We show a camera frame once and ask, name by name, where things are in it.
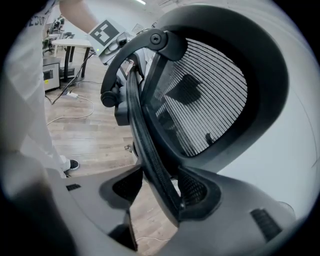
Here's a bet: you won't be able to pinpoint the person's left forearm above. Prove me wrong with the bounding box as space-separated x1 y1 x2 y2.
58 0 100 33

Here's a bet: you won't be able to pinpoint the white adapter cable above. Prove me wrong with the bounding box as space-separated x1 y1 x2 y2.
46 96 95 126

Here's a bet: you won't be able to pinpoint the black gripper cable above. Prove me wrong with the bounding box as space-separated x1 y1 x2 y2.
51 53 97 106

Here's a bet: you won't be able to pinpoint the white round table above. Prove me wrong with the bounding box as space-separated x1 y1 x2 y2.
51 38 94 83

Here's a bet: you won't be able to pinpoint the white trousers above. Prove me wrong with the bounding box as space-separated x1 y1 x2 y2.
19 99 72 178

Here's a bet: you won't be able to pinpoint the white printed t-shirt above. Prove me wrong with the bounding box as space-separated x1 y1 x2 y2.
4 0 61 153

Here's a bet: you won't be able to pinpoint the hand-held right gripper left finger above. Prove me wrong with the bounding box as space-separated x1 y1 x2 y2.
62 164 144 251

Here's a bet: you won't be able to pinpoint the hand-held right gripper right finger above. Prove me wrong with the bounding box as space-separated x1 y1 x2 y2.
159 166 297 256

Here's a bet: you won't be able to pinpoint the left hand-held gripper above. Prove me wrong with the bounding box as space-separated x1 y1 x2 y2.
87 19 136 88

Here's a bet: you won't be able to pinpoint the person's right black shoe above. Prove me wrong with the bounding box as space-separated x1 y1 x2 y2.
63 159 80 172

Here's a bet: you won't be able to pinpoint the black mesh office chair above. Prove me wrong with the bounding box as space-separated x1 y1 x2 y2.
99 4 290 227

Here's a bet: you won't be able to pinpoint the silver black metal box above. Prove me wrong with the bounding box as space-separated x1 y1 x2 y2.
42 62 61 93

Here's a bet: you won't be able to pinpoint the white floor cable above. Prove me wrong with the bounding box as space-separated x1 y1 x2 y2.
136 236 172 243

